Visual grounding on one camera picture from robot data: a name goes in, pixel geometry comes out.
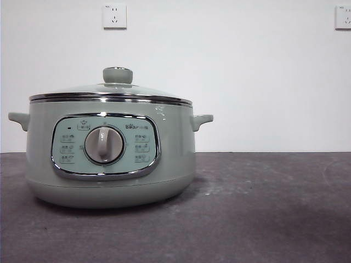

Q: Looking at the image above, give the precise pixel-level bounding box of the glass lid with green knob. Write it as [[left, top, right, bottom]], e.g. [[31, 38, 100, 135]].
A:
[[29, 66, 193, 106]]

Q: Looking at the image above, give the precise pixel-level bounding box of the pale green electric cooking pot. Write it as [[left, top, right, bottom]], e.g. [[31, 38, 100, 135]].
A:
[[7, 95, 214, 210]]

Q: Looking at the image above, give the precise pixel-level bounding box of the white wall socket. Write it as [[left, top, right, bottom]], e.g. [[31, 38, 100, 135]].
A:
[[334, 5, 351, 31], [103, 3, 128, 30]]

